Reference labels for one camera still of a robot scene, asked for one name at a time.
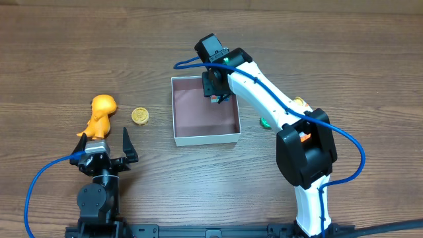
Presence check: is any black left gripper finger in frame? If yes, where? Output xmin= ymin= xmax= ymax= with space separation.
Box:
xmin=122 ymin=127 xmax=138 ymax=163
xmin=73 ymin=133 xmax=88 ymax=154

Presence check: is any thick black cable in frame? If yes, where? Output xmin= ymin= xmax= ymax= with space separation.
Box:
xmin=336 ymin=219 xmax=423 ymax=238

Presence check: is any orange dinosaur toy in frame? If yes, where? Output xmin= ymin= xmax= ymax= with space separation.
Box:
xmin=77 ymin=95 xmax=117 ymax=139

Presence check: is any green round cap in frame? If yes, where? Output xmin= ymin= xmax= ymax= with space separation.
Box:
xmin=260 ymin=117 xmax=271 ymax=129

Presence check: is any white box pink inside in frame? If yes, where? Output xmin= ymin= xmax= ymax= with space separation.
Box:
xmin=171 ymin=76 xmax=241 ymax=147

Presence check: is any colourful puzzle cube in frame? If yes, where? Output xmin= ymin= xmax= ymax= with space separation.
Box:
xmin=210 ymin=95 xmax=221 ymax=103

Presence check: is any white and yellow duck toy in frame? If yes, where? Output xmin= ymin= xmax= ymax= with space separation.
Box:
xmin=293 ymin=97 xmax=313 ymax=142

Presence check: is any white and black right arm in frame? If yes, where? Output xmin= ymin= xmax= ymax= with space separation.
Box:
xmin=194 ymin=34 xmax=337 ymax=237

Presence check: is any yellow round cap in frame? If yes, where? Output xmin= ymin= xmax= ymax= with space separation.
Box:
xmin=131 ymin=107 xmax=149 ymax=125

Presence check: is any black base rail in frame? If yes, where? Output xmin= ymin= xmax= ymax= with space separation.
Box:
xmin=64 ymin=218 xmax=356 ymax=238

